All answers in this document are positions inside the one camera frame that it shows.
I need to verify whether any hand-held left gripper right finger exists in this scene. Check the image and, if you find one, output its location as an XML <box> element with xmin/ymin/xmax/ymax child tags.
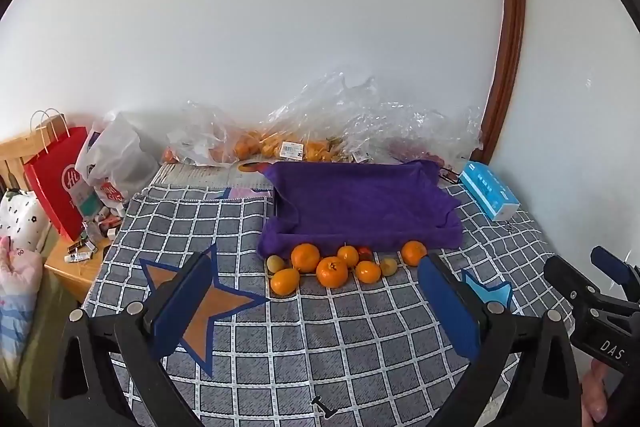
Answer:
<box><xmin>418</xmin><ymin>252</ymin><xmax>585</xmax><ymax>427</ymax></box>

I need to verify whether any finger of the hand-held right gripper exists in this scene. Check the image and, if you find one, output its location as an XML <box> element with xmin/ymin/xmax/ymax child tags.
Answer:
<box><xmin>544</xmin><ymin>255</ymin><xmax>601</xmax><ymax>309</ymax></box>
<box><xmin>591</xmin><ymin>245</ymin><xmax>640</xmax><ymax>293</ymax></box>

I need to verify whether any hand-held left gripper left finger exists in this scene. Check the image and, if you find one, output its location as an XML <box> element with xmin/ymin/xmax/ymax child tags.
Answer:
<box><xmin>47</xmin><ymin>251</ymin><xmax>215</xmax><ymax>427</ymax></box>

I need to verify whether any small mandarin orange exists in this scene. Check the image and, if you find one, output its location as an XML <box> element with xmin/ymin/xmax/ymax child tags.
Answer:
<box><xmin>401</xmin><ymin>240</ymin><xmax>428</xmax><ymax>267</ymax></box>
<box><xmin>355</xmin><ymin>260</ymin><xmax>383</xmax><ymax>285</ymax></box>

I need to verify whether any oval orange kumquat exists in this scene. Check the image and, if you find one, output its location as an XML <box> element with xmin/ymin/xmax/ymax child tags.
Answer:
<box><xmin>270</xmin><ymin>268</ymin><xmax>301</xmax><ymax>297</ymax></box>

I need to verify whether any large mandarin with stem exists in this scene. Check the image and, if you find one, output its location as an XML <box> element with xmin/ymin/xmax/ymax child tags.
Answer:
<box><xmin>316</xmin><ymin>256</ymin><xmax>349</xmax><ymax>289</ymax></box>

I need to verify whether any large smooth mandarin orange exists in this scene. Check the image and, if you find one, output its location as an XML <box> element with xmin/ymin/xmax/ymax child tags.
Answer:
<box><xmin>291</xmin><ymin>243</ymin><xmax>321</xmax><ymax>274</ymax></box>

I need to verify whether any purple towel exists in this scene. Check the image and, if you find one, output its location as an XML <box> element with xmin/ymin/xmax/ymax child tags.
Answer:
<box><xmin>257</xmin><ymin>159</ymin><xmax>464</xmax><ymax>260</ymax></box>

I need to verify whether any person's right hand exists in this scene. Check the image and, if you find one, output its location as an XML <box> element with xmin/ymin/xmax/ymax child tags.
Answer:
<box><xmin>580</xmin><ymin>359</ymin><xmax>613</xmax><ymax>425</ymax></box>

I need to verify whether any grey checkered blanket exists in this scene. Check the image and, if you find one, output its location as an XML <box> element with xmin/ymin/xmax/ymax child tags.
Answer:
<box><xmin>82</xmin><ymin>184</ymin><xmax>576</xmax><ymax>427</ymax></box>

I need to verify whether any wooden nightstand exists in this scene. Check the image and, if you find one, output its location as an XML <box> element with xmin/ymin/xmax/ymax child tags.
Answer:
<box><xmin>44</xmin><ymin>232</ymin><xmax>113</xmax><ymax>303</ymax></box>

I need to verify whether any cluster of small cosmetic items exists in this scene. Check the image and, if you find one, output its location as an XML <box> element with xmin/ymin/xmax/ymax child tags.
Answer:
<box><xmin>65</xmin><ymin>204</ymin><xmax>126</xmax><ymax>264</ymax></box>

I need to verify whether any blue tissue pack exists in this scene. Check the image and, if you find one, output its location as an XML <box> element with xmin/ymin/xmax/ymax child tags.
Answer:
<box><xmin>458</xmin><ymin>160</ymin><xmax>522</xmax><ymax>222</ymax></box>

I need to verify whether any white red-printed bag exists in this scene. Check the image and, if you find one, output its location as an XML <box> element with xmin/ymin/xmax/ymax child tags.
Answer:
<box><xmin>92</xmin><ymin>177</ymin><xmax>128</xmax><ymax>212</ymax></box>

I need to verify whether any white plastic bag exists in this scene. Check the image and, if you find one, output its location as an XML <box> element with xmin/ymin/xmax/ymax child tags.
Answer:
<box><xmin>75</xmin><ymin>109</ymin><xmax>161</xmax><ymax>188</ymax></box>

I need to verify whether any pile of bagged mandarins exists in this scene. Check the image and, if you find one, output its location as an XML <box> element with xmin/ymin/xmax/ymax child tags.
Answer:
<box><xmin>164</xmin><ymin>132</ymin><xmax>261</xmax><ymax>165</ymax></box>

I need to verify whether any pink quilted cloth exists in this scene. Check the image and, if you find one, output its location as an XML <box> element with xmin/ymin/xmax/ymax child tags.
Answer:
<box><xmin>0</xmin><ymin>234</ymin><xmax>43</xmax><ymax>378</ymax></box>

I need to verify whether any red paper bag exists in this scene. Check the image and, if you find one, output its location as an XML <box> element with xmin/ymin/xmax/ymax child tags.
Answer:
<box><xmin>22</xmin><ymin>108</ymin><xmax>93</xmax><ymax>243</ymax></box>

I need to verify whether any clear bag with mandarins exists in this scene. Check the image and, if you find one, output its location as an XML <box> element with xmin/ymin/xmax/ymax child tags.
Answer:
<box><xmin>166</xmin><ymin>101</ymin><xmax>253</xmax><ymax>168</ymax></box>

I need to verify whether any white floral bag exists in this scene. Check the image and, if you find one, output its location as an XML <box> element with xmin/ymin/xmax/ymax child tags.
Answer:
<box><xmin>0</xmin><ymin>189</ymin><xmax>51</xmax><ymax>253</ymax></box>

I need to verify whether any pile of bagged kumquats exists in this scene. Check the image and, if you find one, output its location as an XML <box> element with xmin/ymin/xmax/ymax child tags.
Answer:
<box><xmin>260</xmin><ymin>132</ymin><xmax>346</xmax><ymax>162</ymax></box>

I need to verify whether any clear bag with kumquats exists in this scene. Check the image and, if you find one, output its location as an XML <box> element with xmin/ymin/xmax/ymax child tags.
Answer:
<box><xmin>250</xmin><ymin>66</ymin><xmax>386</xmax><ymax>165</ymax></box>

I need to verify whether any wooden furniture frame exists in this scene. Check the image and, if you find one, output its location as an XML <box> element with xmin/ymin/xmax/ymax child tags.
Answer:
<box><xmin>0</xmin><ymin>132</ymin><xmax>51</xmax><ymax>192</ymax></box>

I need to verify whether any brown wooden door frame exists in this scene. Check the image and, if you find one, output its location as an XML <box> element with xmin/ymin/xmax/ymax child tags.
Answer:
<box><xmin>482</xmin><ymin>0</ymin><xmax>527</xmax><ymax>168</ymax></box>

